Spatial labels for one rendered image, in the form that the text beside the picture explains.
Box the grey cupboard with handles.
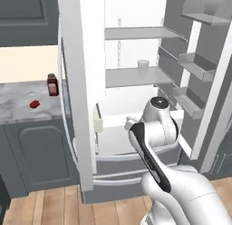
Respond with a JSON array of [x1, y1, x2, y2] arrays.
[[207, 119, 232, 181]]

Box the white freezer drawer handle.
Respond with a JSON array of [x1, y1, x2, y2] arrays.
[[92, 176, 143, 188]]

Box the grey fridge shelf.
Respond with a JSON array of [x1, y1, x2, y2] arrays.
[[104, 25, 189, 43], [105, 65, 177, 89]]

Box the cream box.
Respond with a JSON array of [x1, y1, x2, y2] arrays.
[[92, 104, 104, 134]]

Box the white left fridge door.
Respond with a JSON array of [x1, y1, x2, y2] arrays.
[[56, 0, 98, 192]]

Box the grey freezer drawer front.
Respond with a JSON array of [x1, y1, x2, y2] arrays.
[[95, 147, 183, 176], [82, 170, 153, 205]]

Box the grey wall cupboard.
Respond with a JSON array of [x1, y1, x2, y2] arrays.
[[0, 0, 60, 48]]

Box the grey door bin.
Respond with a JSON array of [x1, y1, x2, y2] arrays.
[[171, 86, 206, 121], [177, 52, 218, 83], [180, 0, 232, 27]]

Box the white fridge drawer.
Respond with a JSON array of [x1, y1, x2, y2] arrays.
[[95, 101, 185, 159]]

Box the white fridge door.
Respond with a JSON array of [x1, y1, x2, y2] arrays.
[[56, 0, 98, 192], [157, 0, 232, 174]]

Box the white fridge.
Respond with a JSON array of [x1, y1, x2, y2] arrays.
[[79, 0, 194, 205]]

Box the grey base cupboard door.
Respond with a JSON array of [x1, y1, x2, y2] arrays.
[[0, 117, 81, 200]]

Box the brown jar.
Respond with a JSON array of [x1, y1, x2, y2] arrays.
[[46, 73, 60, 97]]

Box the white right fridge door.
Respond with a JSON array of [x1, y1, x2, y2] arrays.
[[157, 0, 232, 174]]

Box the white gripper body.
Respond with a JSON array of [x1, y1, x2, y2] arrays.
[[123, 115, 140, 131]]

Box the white fridge door handle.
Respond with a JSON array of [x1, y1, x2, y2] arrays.
[[57, 25, 79, 163]]

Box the red bell pepper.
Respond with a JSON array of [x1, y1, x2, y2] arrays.
[[29, 99, 41, 110]]

